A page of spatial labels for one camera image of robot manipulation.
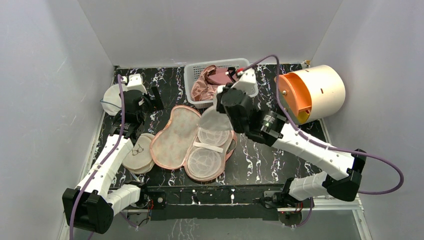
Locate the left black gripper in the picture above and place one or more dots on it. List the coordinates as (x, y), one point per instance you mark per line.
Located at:
(156, 103)

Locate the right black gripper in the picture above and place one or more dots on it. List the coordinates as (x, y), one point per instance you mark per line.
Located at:
(222, 100)

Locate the peach patterned mesh laundry bag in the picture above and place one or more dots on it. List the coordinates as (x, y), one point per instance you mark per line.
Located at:
(185, 143)

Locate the white satin bra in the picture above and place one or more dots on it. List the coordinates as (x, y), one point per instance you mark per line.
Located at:
(212, 120)

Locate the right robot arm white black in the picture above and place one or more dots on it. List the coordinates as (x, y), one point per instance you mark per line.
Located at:
(341, 173)

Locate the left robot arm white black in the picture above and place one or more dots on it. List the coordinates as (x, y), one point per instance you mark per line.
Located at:
(91, 205)

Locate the pink bra black trim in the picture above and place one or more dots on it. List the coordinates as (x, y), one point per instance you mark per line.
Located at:
(223, 76)

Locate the round white mesh laundry bag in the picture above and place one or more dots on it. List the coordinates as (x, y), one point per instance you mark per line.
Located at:
(112, 101)

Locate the pink satin garment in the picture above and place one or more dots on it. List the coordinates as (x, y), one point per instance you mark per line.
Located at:
(202, 90)

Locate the white orange toy washing drum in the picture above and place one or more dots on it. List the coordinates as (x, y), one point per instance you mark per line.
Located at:
(311, 94)

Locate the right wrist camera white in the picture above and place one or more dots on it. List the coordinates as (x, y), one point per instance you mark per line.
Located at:
(247, 82)

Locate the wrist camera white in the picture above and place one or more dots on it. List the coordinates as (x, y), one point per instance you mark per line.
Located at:
(247, 82)
(134, 82)

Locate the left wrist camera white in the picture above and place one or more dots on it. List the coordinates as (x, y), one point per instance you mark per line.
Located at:
(134, 82)

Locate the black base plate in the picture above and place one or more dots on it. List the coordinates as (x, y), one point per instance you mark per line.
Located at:
(246, 201)

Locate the aluminium frame rail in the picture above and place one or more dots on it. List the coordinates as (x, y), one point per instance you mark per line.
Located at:
(201, 144)

